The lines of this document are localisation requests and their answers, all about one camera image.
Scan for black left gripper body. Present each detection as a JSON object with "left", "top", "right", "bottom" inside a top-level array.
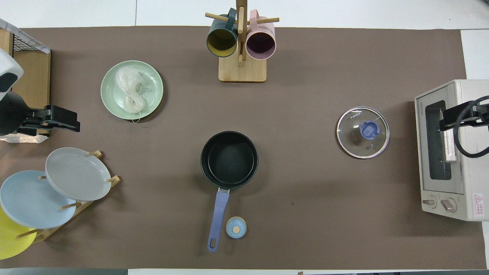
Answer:
[{"left": 0, "top": 92, "right": 79, "bottom": 136}]

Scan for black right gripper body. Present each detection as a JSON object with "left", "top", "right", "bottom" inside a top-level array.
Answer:
[{"left": 439, "top": 101, "right": 489, "bottom": 128}]

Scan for white vermicelli bundle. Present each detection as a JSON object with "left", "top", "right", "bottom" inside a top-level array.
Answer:
[{"left": 115, "top": 67, "right": 149, "bottom": 123}]

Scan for glass lid blue knob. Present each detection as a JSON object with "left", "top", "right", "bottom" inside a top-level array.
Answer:
[{"left": 336, "top": 107, "right": 390, "bottom": 159}]

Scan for grey plate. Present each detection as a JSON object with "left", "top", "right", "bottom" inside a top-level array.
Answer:
[{"left": 45, "top": 147, "right": 112, "bottom": 202}]

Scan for light blue plate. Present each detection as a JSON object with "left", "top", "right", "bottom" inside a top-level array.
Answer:
[{"left": 0, "top": 170, "right": 77, "bottom": 230}]

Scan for wooden plate rack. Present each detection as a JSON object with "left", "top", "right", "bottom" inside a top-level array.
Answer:
[{"left": 15, "top": 150, "right": 121, "bottom": 243}]

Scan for green plate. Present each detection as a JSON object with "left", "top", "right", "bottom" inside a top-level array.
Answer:
[{"left": 100, "top": 60, "right": 164, "bottom": 121}]

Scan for yellow plate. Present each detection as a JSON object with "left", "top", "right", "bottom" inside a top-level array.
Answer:
[{"left": 0, "top": 206, "right": 37, "bottom": 260}]

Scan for white crumpled bag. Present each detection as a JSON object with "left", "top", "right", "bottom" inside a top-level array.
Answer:
[{"left": 0, "top": 134, "right": 49, "bottom": 144}]

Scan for beige toaster oven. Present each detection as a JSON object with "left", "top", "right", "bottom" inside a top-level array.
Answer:
[{"left": 415, "top": 79, "right": 489, "bottom": 222}]

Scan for brown table mat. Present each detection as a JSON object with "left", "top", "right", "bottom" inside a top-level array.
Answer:
[{"left": 0, "top": 26, "right": 487, "bottom": 270}]

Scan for teal mug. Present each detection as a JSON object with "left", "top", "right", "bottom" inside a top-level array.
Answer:
[{"left": 206, "top": 8, "right": 239, "bottom": 58}]

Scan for wooden mug tree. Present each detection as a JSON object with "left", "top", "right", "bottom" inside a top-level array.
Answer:
[{"left": 205, "top": 0, "right": 280, "bottom": 83}]

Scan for pink mug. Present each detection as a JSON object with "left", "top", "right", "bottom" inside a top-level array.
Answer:
[{"left": 246, "top": 10, "right": 277, "bottom": 60}]

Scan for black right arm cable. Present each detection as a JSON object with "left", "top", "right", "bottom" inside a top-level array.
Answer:
[{"left": 454, "top": 95, "right": 489, "bottom": 158}]

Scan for wooden shelf with wire basket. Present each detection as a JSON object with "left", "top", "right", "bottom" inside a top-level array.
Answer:
[{"left": 0, "top": 19, "right": 51, "bottom": 136}]

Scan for black pot blue handle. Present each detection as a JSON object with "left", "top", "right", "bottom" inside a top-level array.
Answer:
[{"left": 200, "top": 131, "right": 259, "bottom": 252}]

